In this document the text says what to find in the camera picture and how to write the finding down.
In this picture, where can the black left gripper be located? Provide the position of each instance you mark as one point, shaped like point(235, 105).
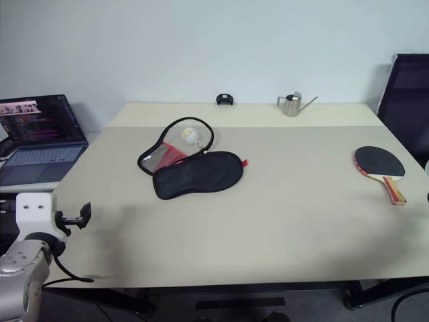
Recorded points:
point(63, 219)

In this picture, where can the black and red paddle case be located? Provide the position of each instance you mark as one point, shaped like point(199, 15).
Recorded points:
point(197, 176)

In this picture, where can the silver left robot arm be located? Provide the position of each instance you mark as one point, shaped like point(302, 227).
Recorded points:
point(20, 268)

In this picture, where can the white side desk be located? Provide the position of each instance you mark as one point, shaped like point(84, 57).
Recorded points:
point(27, 186)

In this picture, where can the open grey laptop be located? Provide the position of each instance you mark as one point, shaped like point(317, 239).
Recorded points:
point(43, 134)

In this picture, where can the black device beside laptop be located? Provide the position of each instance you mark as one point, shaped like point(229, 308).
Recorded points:
point(5, 147)

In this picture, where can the black flat bar under table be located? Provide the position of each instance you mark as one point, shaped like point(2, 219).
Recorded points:
point(239, 302)

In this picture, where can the small black plastic clip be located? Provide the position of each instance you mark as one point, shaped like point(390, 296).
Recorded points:
point(225, 100)

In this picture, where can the dark rounded shape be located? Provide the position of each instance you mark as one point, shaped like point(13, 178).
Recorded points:
point(278, 317)

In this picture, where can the steel watering can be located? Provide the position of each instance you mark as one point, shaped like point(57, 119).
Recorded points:
point(291, 105)

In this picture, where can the black mesh office chair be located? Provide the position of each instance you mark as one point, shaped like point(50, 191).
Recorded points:
point(407, 100)

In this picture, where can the grey chair armrest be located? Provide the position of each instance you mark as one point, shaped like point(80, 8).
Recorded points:
point(427, 167)

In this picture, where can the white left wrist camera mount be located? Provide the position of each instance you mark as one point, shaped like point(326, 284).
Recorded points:
point(33, 214)

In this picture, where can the black table frame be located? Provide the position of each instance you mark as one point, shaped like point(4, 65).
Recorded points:
point(234, 286)

